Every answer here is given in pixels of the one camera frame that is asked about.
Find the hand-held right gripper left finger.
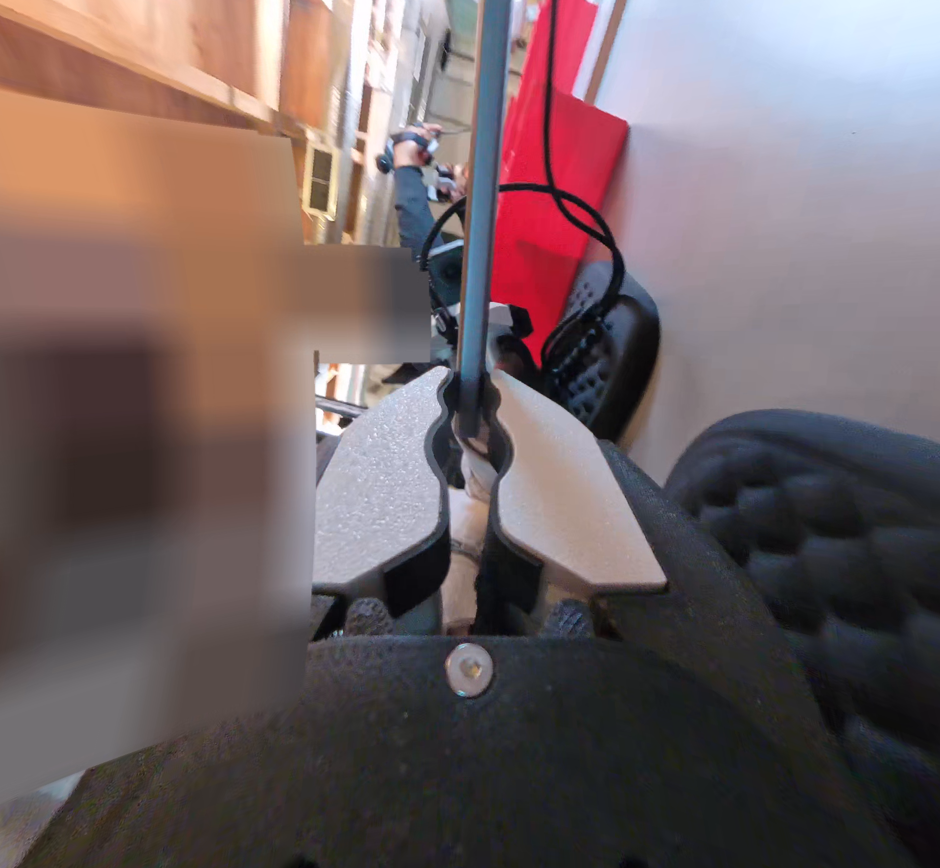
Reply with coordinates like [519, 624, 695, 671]
[314, 366, 452, 618]

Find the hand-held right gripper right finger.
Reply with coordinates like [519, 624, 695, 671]
[476, 369, 668, 630]

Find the grey metal pole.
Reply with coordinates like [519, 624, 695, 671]
[451, 0, 513, 439]

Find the red plastic bin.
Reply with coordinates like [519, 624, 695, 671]
[489, 0, 631, 370]

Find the white ceiling vent unit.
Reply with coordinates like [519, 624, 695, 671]
[301, 143, 340, 221]

